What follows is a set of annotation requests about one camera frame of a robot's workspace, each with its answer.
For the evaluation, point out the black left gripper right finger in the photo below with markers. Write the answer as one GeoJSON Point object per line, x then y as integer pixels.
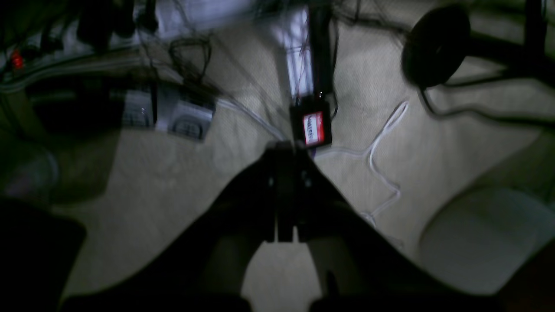
{"type": "Point", "coordinates": [358, 269]}

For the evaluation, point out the black round stand base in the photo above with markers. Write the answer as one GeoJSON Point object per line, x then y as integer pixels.
{"type": "Point", "coordinates": [436, 46]}

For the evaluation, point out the grey power adapter brick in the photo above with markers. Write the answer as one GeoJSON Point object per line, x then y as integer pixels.
{"type": "Point", "coordinates": [184, 111]}

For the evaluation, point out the black box with name sticker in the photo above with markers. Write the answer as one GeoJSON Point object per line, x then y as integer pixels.
{"type": "Point", "coordinates": [310, 120]}

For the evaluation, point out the black stand pole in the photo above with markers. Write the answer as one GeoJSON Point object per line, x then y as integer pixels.
{"type": "Point", "coordinates": [521, 60]}

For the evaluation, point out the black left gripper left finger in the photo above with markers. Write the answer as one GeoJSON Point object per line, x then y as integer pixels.
{"type": "Point", "coordinates": [204, 268]}

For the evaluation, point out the aluminium rail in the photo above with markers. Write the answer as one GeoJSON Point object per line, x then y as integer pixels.
{"type": "Point", "coordinates": [293, 33]}

